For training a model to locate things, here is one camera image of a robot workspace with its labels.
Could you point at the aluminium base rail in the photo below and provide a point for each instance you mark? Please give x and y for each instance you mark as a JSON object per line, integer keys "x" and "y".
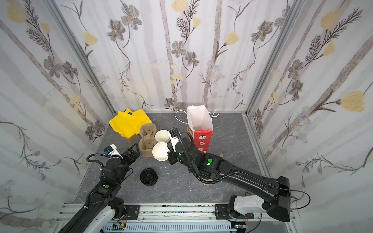
{"x": 193, "y": 218}

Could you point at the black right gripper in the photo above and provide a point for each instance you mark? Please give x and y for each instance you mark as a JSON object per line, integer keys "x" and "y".
{"x": 172, "y": 156}

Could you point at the yellow napkin stack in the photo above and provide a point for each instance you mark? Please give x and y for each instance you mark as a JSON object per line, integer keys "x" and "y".
{"x": 129, "y": 123}

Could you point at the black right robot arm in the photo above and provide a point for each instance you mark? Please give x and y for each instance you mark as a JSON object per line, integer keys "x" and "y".
{"x": 211, "y": 169}

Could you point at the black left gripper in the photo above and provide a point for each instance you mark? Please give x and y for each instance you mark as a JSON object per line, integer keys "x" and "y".
{"x": 130, "y": 154}

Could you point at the stack of paper cups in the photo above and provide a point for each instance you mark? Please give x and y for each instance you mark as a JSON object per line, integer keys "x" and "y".
{"x": 163, "y": 136}

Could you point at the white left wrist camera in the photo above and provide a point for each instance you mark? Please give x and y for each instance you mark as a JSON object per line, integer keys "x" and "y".
{"x": 111, "y": 151}

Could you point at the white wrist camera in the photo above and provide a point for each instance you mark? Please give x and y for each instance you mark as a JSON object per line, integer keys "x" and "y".
{"x": 111, "y": 151}
{"x": 174, "y": 142}

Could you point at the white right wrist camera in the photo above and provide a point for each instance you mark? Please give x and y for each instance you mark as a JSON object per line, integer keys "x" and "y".
{"x": 174, "y": 142}

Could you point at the brown cardboard napkin box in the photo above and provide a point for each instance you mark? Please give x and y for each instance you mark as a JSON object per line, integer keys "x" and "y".
{"x": 133, "y": 138}

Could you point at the stack of pulp cup carriers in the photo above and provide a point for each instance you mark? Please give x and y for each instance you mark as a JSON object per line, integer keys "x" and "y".
{"x": 148, "y": 140}

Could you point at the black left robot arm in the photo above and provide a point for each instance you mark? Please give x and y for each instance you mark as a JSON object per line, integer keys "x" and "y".
{"x": 101, "y": 204}

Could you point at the stack of black cup lids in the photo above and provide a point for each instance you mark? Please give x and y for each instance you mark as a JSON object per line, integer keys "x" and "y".
{"x": 148, "y": 177}

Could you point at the red white paper gift bag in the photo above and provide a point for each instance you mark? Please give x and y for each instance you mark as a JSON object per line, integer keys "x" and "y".
{"x": 199, "y": 125}

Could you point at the green paper coffee cup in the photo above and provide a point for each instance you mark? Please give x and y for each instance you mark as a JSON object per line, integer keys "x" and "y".
{"x": 160, "y": 151}

